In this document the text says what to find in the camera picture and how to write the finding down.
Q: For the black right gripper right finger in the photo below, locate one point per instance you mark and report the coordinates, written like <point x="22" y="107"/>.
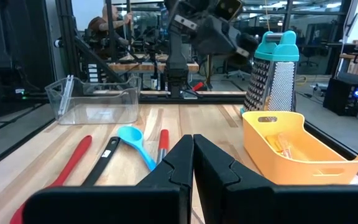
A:
<point x="244" y="202"/>

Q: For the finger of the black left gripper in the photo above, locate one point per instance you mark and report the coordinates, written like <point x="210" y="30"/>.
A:
<point x="208" y="39"/>
<point x="228" y="43"/>

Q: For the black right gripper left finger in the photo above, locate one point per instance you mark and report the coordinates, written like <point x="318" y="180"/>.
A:
<point x="154" y="202"/>

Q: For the small orange plastic piece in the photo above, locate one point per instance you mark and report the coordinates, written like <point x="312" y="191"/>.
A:
<point x="273" y="143"/>

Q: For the rose gold metal utensil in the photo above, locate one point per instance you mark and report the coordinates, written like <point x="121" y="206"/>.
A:
<point x="284" y="146"/>

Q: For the light blue silicone spoon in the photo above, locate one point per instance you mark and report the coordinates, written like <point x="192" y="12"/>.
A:
<point x="130" y="135"/>

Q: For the red silicone spoon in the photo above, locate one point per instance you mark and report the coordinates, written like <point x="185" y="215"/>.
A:
<point x="73" y="158"/>

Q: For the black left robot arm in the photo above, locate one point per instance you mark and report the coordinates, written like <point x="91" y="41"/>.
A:
<point x="176" y="71"/>

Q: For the grey office chair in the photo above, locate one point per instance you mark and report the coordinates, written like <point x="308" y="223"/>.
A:
<point x="239" y="73"/>

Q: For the small red object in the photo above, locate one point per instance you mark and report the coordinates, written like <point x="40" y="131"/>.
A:
<point x="198" y="86"/>

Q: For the yellow plastic bin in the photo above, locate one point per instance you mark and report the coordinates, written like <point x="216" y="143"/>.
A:
<point x="291" y="174"/>

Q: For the black silicone spoon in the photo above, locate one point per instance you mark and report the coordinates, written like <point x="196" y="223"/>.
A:
<point x="98" y="169"/>

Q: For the wooden workbench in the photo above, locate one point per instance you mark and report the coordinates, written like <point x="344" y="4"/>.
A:
<point x="141" y="67"/>

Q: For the clear plastic bin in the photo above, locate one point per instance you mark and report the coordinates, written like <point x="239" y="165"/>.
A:
<point x="104" y="112"/>

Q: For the computer tower with blue lights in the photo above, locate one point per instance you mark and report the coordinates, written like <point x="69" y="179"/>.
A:
<point x="340" y="99"/>

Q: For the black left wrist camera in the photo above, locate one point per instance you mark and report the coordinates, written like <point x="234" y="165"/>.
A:
<point x="228" y="9"/>

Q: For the black rig frame post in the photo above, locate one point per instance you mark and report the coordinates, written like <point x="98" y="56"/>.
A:
<point x="67" y="37"/>

